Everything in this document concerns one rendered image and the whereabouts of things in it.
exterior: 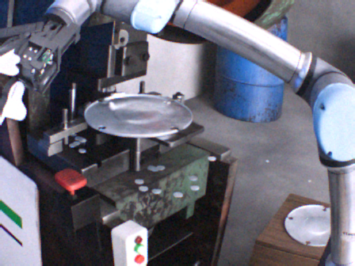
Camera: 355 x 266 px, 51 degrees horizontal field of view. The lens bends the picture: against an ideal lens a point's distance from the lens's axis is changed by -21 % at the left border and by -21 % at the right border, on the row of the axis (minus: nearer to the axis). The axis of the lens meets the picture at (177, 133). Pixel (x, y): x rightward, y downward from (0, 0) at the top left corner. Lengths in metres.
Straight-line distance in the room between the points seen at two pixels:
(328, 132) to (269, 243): 0.85
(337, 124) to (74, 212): 0.60
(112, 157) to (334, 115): 0.68
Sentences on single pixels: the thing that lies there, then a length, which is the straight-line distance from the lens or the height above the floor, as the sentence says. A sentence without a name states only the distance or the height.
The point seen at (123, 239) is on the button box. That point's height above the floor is 0.62.
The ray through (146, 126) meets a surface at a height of 0.78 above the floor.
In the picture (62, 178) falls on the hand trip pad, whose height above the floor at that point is 0.76.
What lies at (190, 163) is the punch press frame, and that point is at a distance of 1.28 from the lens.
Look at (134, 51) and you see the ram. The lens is 1.16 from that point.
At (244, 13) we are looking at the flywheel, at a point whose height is 1.07.
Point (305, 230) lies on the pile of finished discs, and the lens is 1.55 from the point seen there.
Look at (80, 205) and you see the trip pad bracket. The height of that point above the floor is 0.70.
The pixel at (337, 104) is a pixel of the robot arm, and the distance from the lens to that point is 0.66.
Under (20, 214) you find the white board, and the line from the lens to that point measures 1.42.
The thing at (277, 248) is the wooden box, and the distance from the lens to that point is 1.47.
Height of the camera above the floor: 1.23
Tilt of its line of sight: 24 degrees down
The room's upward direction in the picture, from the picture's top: 4 degrees clockwise
